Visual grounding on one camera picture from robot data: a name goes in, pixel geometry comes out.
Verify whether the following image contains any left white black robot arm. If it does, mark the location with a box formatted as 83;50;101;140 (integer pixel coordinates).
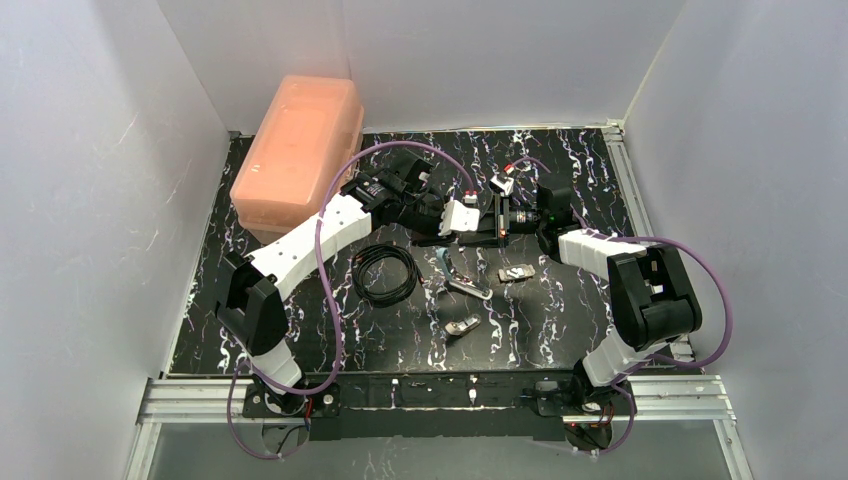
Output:
214;159;464;397

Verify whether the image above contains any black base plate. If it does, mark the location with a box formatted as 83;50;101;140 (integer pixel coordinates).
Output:
237;370;635;448

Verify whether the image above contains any orange plastic storage box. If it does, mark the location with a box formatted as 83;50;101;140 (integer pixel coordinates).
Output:
230;75;364;245

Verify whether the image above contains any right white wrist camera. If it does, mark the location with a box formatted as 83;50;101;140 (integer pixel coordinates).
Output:
489;172;515;197

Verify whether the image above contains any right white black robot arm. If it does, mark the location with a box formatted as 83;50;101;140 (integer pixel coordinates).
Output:
440;184;703;408

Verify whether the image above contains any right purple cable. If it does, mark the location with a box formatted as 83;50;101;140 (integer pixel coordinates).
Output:
504;155;735;458

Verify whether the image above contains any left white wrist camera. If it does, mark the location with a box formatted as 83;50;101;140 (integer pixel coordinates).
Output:
438;200;481;237

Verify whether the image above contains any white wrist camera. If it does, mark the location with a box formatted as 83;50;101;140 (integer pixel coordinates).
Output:
438;200;481;237
489;172;515;197

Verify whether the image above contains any coiled black cable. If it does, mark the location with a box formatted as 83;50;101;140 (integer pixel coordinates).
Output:
352;243;425;307

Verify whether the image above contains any aluminium frame rail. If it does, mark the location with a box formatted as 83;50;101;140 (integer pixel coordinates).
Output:
128;137;750;479

